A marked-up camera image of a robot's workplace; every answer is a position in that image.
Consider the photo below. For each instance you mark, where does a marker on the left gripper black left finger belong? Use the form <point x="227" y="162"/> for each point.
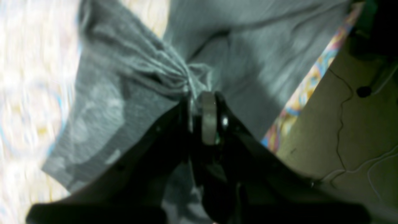
<point x="131" y="191"/>

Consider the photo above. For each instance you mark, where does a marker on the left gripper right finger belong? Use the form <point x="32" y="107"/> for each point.
<point x="244" y="183"/>

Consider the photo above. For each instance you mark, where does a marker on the grey T-shirt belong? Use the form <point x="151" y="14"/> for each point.
<point x="252" y="52"/>

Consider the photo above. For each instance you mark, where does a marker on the patterned tile tablecloth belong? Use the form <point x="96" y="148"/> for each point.
<point x="39" y="60"/>

